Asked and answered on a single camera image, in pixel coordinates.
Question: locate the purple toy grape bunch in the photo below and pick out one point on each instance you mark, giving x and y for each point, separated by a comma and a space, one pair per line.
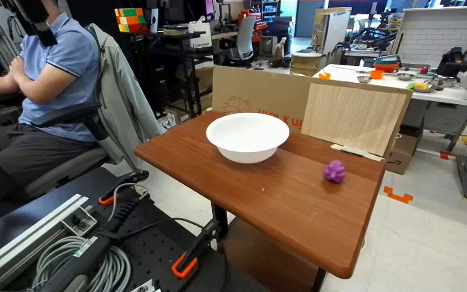
334, 171

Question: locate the white plastic bowl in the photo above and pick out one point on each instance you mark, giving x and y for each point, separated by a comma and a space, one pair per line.
247, 137

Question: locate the brown cardboard sheet orange print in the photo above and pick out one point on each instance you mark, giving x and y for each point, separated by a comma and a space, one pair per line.
255, 92

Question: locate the white grey background office chair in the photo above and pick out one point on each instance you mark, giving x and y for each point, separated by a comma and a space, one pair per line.
245, 38

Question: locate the black orange clamp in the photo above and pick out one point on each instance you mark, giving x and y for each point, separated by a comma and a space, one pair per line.
120, 189
190, 254

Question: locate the wooden lower table shelf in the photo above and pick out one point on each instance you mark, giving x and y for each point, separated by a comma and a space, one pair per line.
271, 260

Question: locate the grey jacket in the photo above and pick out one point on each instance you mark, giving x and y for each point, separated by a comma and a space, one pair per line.
122, 103

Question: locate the white tape strip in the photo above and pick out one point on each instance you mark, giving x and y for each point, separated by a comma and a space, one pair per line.
355, 152

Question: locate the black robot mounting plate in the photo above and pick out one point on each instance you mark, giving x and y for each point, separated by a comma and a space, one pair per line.
152, 246

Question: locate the tall open cardboard box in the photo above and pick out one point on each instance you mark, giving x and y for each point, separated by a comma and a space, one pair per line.
331, 30

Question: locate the colourful stacked block box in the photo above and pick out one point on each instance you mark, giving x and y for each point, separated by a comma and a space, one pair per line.
130, 20

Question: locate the grey black office chair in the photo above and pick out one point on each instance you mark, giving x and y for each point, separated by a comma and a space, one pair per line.
68, 168

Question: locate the small brown cardboard box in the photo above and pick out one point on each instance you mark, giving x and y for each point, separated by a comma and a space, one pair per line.
404, 152

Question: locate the white background work table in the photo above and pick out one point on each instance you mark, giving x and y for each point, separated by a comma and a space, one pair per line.
401, 82

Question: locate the seated person blue shirt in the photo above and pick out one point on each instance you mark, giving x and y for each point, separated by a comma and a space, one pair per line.
55, 92

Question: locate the white pegboard panel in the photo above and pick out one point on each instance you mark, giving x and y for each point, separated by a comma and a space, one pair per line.
438, 35

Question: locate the black metal table frame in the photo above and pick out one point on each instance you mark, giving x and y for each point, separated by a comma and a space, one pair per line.
219, 220

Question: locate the aluminium profile rail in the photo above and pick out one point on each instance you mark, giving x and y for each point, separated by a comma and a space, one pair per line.
23, 241

